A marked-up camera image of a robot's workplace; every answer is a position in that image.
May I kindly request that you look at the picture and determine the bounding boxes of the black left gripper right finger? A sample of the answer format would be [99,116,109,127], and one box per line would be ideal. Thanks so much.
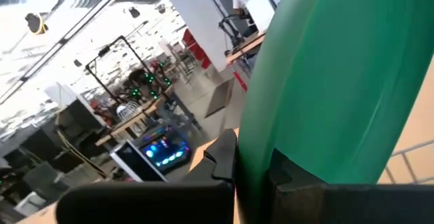
[271,147,434,224]

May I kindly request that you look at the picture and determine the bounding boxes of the white wire rack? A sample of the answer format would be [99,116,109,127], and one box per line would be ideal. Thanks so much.
[116,100,142,122]

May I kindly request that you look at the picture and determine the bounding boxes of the wooden workstation table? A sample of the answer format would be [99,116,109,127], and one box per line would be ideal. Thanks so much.
[225,30,267,65]

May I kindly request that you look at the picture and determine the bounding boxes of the red chairs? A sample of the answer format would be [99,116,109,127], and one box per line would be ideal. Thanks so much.
[182,29,213,71]

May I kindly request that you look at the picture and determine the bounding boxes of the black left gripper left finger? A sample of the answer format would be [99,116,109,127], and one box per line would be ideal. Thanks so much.
[56,128,238,224]

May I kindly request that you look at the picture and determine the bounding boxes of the dark green plate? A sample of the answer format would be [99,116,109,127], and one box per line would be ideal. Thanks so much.
[235,0,434,224]

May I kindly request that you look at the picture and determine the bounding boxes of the black cabinet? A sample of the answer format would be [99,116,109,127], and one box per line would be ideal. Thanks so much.
[54,98,106,140]

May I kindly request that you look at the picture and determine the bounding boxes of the white square pillar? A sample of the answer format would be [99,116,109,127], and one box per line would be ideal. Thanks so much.
[164,0,235,74]

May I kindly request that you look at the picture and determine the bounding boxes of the white panel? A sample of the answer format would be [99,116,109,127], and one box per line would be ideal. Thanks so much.
[245,0,276,35]

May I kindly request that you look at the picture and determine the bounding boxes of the black frame robot workstation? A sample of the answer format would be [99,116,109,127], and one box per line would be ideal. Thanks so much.
[84,35,191,147]

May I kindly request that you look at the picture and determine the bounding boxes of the computer with coloured lights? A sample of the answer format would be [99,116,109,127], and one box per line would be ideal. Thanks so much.
[134,125,193,174]

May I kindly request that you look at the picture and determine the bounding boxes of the tan wooden desk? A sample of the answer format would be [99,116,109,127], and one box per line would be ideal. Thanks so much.
[16,56,434,224]

